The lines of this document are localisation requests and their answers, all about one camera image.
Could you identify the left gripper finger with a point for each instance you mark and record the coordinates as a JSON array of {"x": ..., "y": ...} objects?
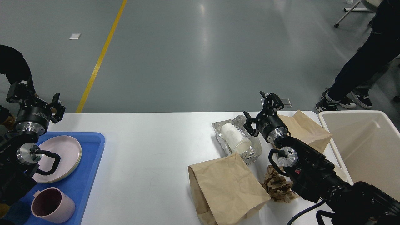
[
  {"x": 22, "y": 94},
  {"x": 56, "y": 108}
]

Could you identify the rolling chair base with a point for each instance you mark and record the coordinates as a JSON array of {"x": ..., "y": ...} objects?
[{"x": 360, "y": 6}]

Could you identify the beige plastic bin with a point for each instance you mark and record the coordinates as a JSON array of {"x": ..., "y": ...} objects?
[{"x": 367, "y": 146}]

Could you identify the clear plastic wrapper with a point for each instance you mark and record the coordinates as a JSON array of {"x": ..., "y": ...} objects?
[{"x": 249, "y": 156}]

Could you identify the person in dark trousers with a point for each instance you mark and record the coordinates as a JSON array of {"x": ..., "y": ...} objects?
[{"x": 380, "y": 48}]

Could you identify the grey floor plate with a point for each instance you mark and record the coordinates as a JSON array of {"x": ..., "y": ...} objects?
[{"x": 286, "y": 102}]

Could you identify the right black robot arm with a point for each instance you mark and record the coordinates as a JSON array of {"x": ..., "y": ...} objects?
[{"x": 313, "y": 176}]

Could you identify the pink cup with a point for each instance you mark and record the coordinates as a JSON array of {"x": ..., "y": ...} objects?
[{"x": 52, "y": 205}]

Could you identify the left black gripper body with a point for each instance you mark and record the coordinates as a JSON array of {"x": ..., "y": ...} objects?
[{"x": 32, "y": 118}]

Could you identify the pink plate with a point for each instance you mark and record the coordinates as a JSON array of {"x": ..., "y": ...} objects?
[{"x": 48, "y": 145}]

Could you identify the person in grey trousers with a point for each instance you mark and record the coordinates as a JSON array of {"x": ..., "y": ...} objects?
[{"x": 361, "y": 92}]

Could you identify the white paper cup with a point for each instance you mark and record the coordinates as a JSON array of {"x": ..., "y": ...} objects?
[{"x": 236, "y": 141}]

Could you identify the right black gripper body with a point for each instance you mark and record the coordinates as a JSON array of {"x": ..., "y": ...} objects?
[{"x": 271, "y": 127}]

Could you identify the crumpled brown paper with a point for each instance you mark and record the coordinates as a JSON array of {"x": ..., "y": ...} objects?
[{"x": 278, "y": 187}]

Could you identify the person with tan boots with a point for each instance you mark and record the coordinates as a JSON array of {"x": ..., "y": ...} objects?
[{"x": 16, "y": 69}]

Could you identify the large brown paper bag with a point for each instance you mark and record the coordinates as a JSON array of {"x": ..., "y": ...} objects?
[{"x": 225, "y": 191}]

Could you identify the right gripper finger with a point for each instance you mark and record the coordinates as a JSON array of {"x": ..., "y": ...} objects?
[
  {"x": 250, "y": 125},
  {"x": 272, "y": 104}
]

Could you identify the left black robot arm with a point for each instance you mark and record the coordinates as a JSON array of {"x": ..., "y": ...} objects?
[{"x": 21, "y": 157}]

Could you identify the yellow plate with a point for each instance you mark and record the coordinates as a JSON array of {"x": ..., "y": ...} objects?
[{"x": 70, "y": 159}]

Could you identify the blue plastic tray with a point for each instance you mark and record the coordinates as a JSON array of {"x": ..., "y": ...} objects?
[{"x": 76, "y": 186}]

